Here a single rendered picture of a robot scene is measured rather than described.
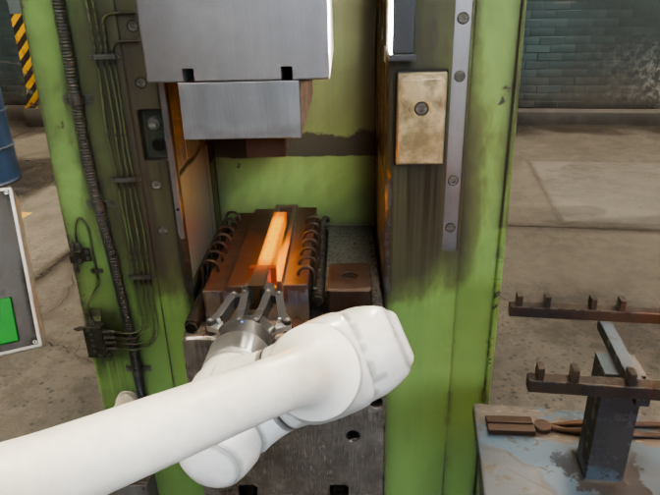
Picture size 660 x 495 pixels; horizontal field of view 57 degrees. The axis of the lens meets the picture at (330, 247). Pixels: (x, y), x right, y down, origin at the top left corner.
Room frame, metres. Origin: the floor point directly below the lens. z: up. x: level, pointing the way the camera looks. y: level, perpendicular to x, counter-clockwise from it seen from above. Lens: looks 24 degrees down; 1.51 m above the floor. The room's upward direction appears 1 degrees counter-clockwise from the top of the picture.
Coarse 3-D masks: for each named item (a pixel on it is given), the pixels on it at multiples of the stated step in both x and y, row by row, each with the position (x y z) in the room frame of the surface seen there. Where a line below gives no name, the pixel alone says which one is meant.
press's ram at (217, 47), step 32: (160, 0) 1.01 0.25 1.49; (192, 0) 1.01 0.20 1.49; (224, 0) 1.01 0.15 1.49; (256, 0) 1.01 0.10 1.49; (288, 0) 1.01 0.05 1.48; (320, 0) 1.01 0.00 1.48; (160, 32) 1.01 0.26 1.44; (192, 32) 1.01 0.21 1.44; (224, 32) 1.01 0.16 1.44; (256, 32) 1.01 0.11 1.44; (288, 32) 1.01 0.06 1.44; (320, 32) 1.01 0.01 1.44; (160, 64) 1.01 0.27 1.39; (192, 64) 1.01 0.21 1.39; (224, 64) 1.01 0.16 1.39; (256, 64) 1.01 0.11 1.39; (288, 64) 1.01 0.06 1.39; (320, 64) 1.01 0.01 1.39
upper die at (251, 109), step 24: (288, 72) 1.11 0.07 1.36; (192, 96) 1.01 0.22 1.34; (216, 96) 1.01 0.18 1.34; (240, 96) 1.01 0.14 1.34; (264, 96) 1.01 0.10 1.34; (288, 96) 1.01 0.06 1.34; (192, 120) 1.01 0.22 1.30; (216, 120) 1.01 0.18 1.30; (240, 120) 1.01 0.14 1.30; (264, 120) 1.01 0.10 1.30; (288, 120) 1.01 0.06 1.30
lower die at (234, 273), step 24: (264, 216) 1.38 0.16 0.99; (240, 240) 1.26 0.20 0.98; (264, 240) 1.23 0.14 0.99; (288, 240) 1.20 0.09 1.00; (240, 264) 1.11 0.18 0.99; (288, 264) 1.10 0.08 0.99; (312, 264) 1.17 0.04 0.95; (216, 288) 1.02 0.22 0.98; (240, 288) 1.01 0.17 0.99; (288, 288) 1.01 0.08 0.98; (288, 312) 1.01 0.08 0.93
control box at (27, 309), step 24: (0, 192) 0.99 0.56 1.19; (0, 216) 0.96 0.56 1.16; (0, 240) 0.94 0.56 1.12; (24, 240) 0.98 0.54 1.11; (0, 264) 0.92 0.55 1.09; (24, 264) 0.93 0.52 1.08; (0, 288) 0.90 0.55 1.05; (24, 288) 0.91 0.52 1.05; (24, 312) 0.89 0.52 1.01; (24, 336) 0.87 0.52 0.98
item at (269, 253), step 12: (276, 216) 1.24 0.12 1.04; (276, 228) 1.16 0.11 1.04; (276, 240) 1.10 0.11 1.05; (264, 252) 1.03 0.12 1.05; (276, 252) 1.04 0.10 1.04; (264, 264) 0.98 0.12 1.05; (252, 276) 0.91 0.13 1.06; (264, 276) 0.91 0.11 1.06; (276, 276) 0.96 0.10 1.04; (252, 288) 0.87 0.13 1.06
